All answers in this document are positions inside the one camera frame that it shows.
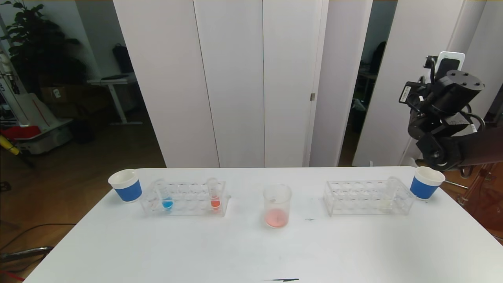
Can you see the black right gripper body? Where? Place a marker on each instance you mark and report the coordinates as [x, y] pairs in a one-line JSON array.
[[406, 93]]

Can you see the blue pigment test tube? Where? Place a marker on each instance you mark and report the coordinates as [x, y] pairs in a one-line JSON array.
[[167, 204]]

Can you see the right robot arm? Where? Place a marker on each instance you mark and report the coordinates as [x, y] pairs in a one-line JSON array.
[[452, 94]]

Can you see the pale yellow pigment test tube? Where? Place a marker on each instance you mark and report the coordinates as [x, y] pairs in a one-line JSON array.
[[387, 204]]

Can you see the clear acrylic test tube rack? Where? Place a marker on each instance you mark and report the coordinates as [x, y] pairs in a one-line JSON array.
[[365, 201], [188, 205]]

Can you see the clear plastic beaker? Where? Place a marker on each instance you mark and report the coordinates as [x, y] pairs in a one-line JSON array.
[[277, 218]]

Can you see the red pigment test tube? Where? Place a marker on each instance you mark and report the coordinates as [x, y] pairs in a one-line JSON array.
[[215, 203]]

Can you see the white folding partition screen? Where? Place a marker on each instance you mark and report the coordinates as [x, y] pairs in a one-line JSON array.
[[393, 78], [235, 78]]

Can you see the blue sleeved white paper cup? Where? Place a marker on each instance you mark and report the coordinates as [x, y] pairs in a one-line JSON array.
[[423, 189], [129, 192]]

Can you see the reddish brown metal stand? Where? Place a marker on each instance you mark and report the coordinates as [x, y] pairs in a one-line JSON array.
[[487, 196]]

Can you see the black bag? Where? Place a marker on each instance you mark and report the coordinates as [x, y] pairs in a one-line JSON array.
[[123, 61]]

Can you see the white office desk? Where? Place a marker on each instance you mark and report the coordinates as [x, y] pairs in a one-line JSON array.
[[114, 82]]

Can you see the brown cardboard box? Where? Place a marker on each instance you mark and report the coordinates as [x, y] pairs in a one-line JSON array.
[[65, 96]]

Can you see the dark green potted plant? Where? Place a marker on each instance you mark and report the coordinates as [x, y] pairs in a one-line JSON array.
[[39, 47]]

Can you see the white machine base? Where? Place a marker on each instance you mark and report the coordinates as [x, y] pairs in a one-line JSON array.
[[35, 112]]

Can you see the yellow tool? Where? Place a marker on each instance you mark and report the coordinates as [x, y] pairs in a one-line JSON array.
[[10, 147]]

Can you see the white upright machine column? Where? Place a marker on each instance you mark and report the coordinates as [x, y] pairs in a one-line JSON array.
[[6, 67]]

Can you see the grey metal floor bar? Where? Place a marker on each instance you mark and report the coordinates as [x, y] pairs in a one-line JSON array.
[[27, 254]]

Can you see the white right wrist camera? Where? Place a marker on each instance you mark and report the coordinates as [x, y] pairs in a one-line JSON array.
[[450, 65]]

